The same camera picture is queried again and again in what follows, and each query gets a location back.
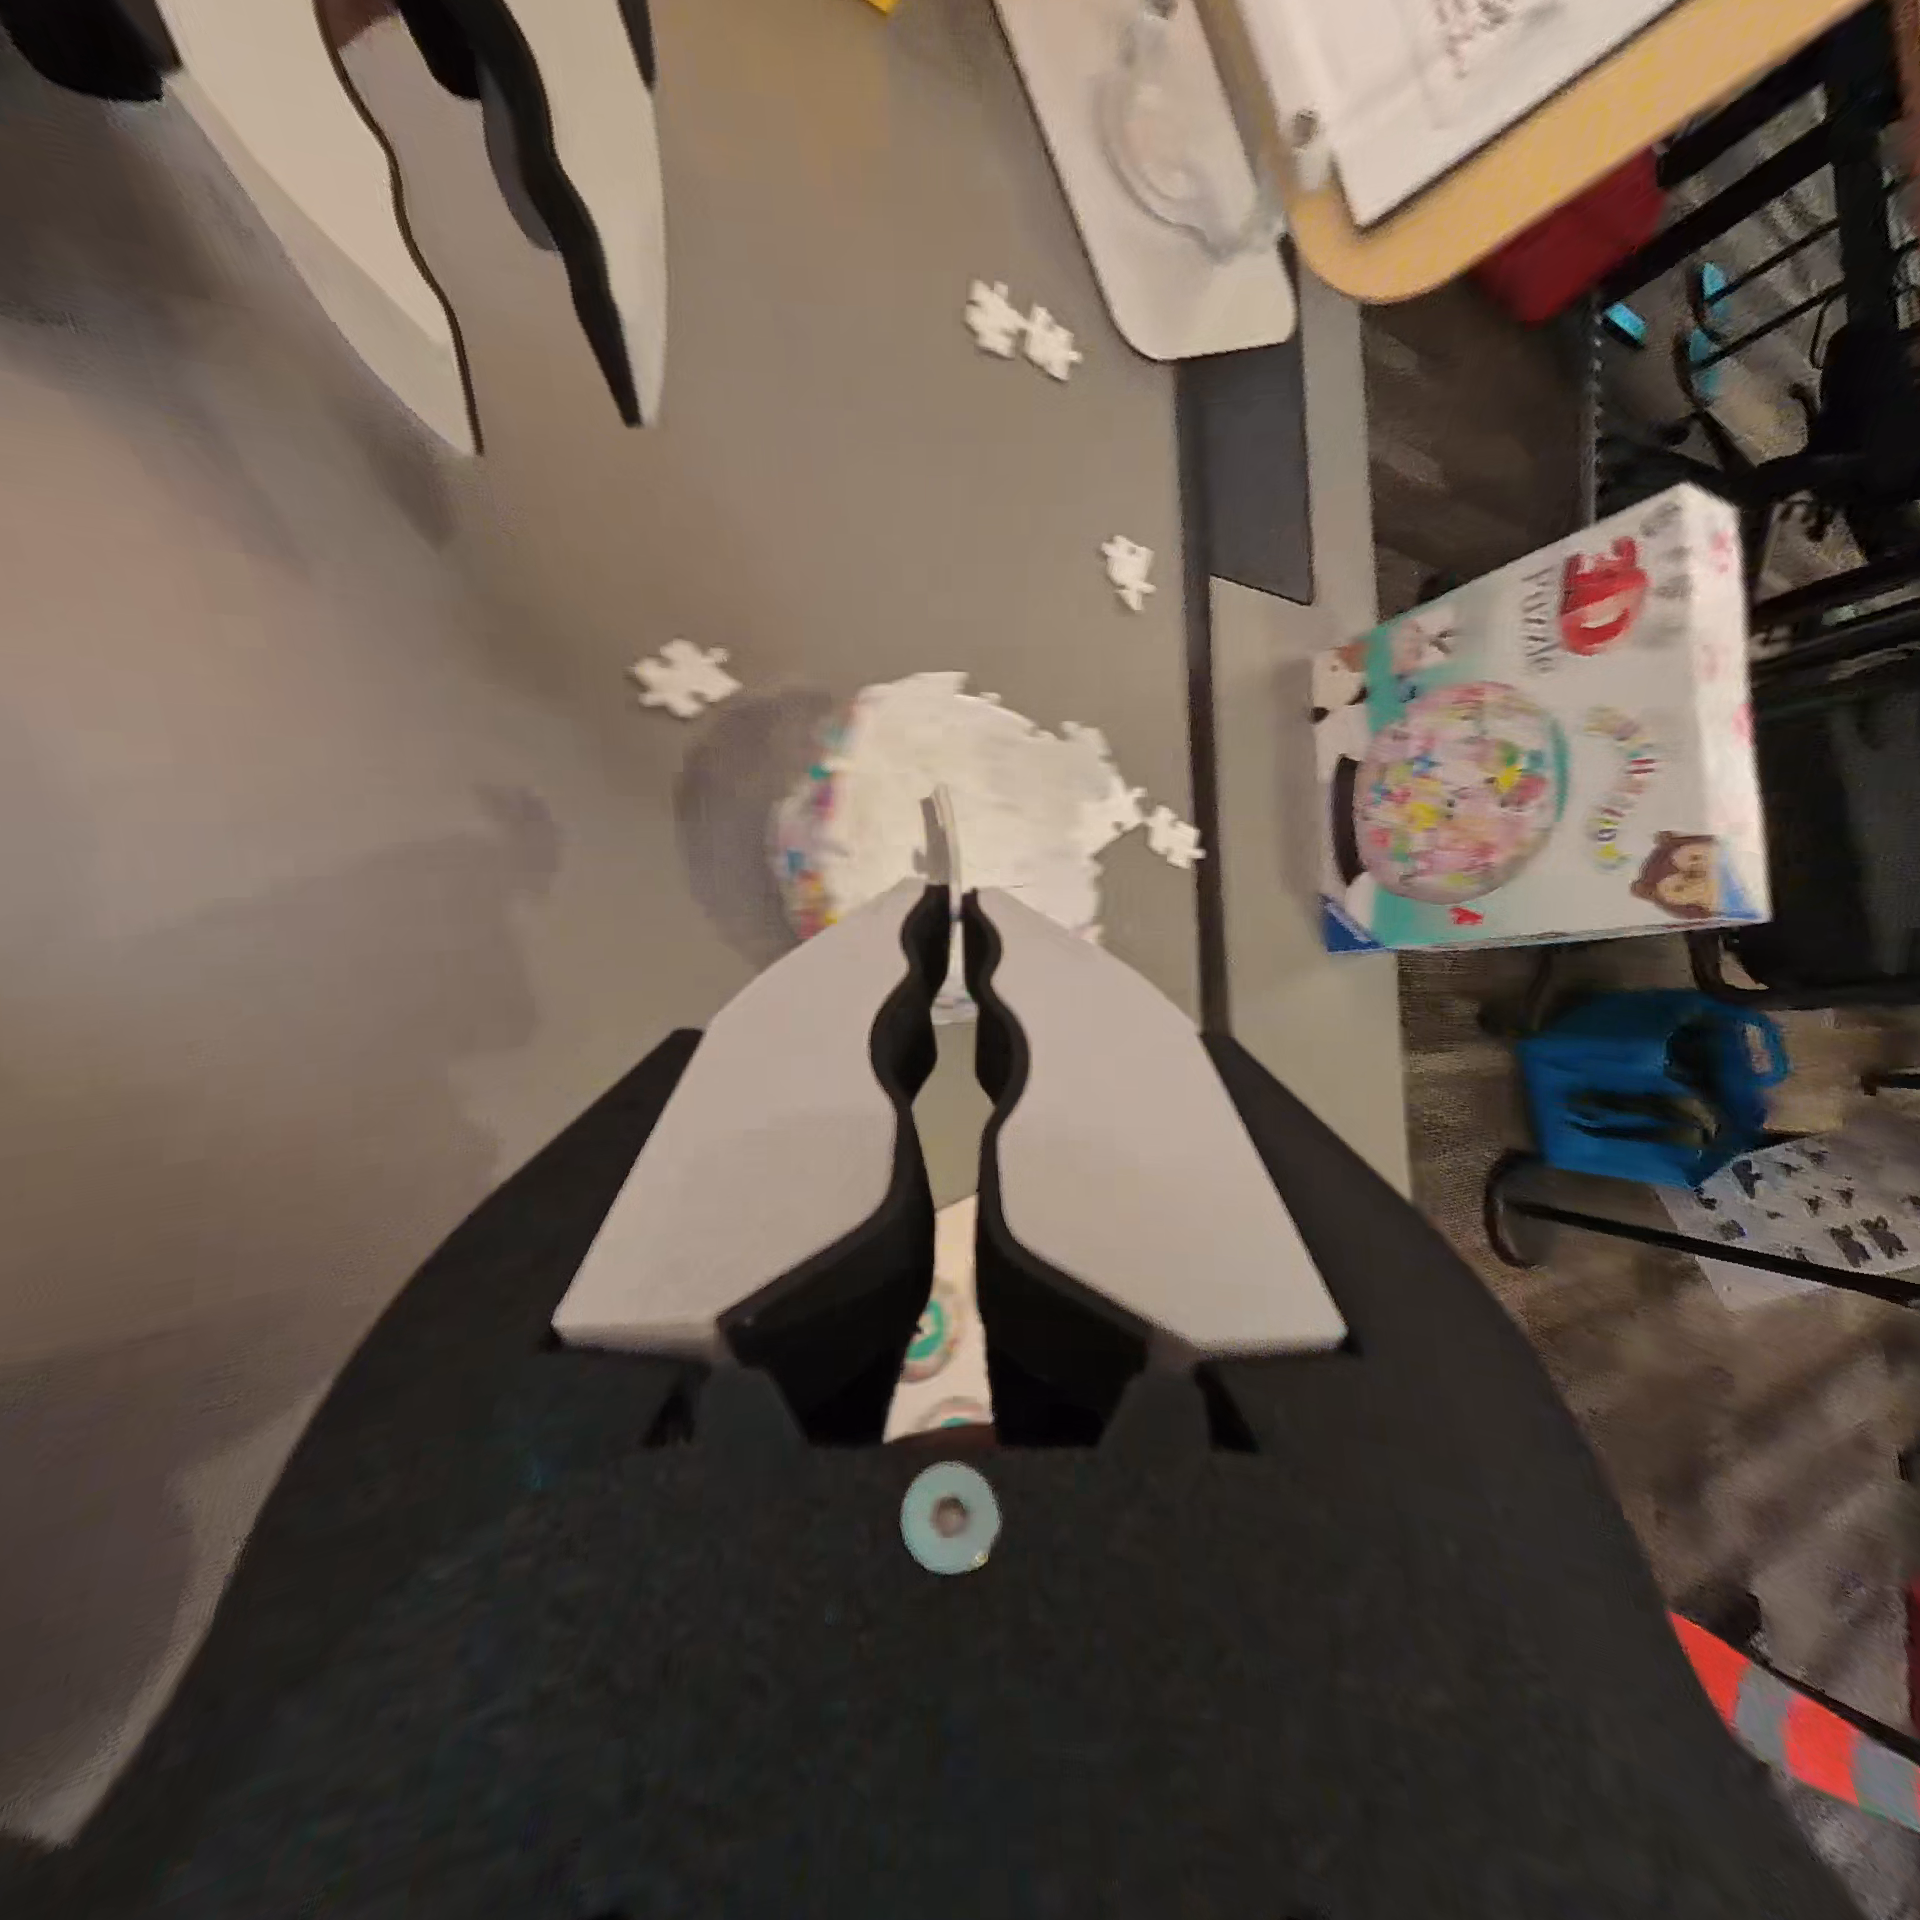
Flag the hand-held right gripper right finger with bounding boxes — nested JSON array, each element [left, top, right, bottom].
[[961, 886, 1347, 1450]]

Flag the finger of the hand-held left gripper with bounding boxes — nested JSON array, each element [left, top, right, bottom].
[[151, 0, 487, 457], [398, 0, 672, 429]]

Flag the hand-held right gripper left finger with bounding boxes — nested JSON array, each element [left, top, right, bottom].
[[549, 881, 955, 1450]]

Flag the colourful puzzle ball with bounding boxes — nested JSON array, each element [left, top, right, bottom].
[[764, 669, 1155, 1027]]

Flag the folded puzzle instruction leaflet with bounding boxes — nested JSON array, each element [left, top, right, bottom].
[[885, 1192, 997, 1446]]

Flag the teal puzzle box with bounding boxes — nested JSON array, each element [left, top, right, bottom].
[[1310, 478, 1776, 957]]

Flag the black floor stand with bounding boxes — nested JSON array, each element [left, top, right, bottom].
[[1484, 1153, 1920, 1296]]

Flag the blue fabric bag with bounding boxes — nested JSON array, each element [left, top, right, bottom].
[[1515, 989, 1790, 1189]]

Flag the clear plastic object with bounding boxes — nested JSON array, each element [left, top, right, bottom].
[[1091, 0, 1282, 262]]

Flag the printed paper sheet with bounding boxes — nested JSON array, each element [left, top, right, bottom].
[[1656, 1134, 1920, 1320]]

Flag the white paper sheets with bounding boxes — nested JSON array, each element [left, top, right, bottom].
[[1232, 0, 1689, 227]]

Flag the orange traffic cone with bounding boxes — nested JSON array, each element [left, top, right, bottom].
[[1666, 1614, 1920, 1834]]

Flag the red bag on floor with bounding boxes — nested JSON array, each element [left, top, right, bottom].
[[1471, 148, 1667, 325]]

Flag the black metal cart frame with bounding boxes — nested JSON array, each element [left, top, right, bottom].
[[1581, 0, 1920, 991]]

